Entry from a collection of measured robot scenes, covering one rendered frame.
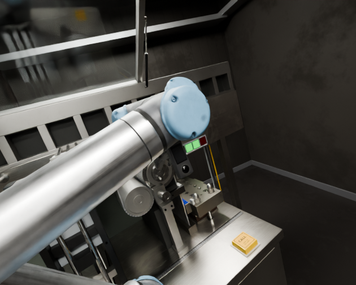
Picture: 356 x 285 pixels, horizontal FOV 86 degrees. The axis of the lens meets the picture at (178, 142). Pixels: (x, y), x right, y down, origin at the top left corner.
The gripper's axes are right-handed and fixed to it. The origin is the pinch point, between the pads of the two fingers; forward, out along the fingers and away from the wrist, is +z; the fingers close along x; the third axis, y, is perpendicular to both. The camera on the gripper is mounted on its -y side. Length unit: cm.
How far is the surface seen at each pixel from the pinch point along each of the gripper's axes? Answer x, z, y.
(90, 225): 28.6, 5.8, -4.7
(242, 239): -18.0, 15.9, -35.3
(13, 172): 50, 26, 37
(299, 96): -202, 56, 29
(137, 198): 11.0, 15.8, -1.0
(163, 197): 3.3, 9.7, -6.9
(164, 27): -114, 54, 185
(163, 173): -1.9, 11.0, 1.8
